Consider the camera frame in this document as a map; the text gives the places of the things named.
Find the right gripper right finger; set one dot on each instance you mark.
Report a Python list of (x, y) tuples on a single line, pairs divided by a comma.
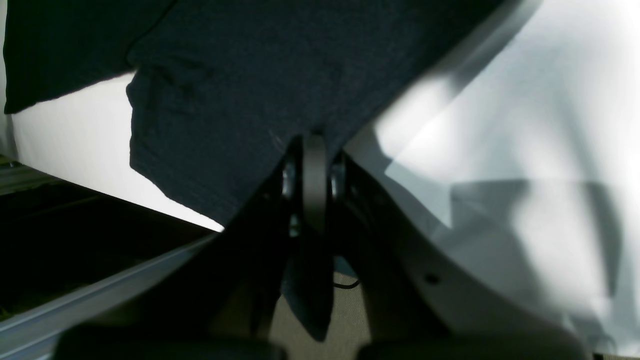
[(420, 305)]

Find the black T-shirt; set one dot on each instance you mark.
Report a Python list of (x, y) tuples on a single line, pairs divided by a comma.
[(203, 96)]

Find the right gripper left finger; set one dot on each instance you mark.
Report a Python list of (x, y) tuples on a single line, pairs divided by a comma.
[(218, 305)]

